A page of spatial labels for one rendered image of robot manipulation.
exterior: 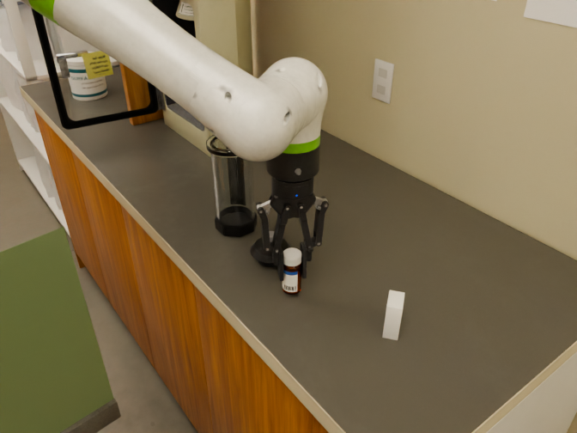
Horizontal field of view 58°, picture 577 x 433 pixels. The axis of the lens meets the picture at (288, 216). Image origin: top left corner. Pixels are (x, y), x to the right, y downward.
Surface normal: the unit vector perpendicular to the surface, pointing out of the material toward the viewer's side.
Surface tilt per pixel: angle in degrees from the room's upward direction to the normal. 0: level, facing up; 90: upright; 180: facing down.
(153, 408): 0
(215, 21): 90
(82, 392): 90
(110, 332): 0
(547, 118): 90
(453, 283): 0
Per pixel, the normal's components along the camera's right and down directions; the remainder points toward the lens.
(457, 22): -0.80, 0.33
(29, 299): 0.69, 0.40
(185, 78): -0.20, 0.19
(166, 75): -0.33, 0.39
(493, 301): 0.00, -0.83
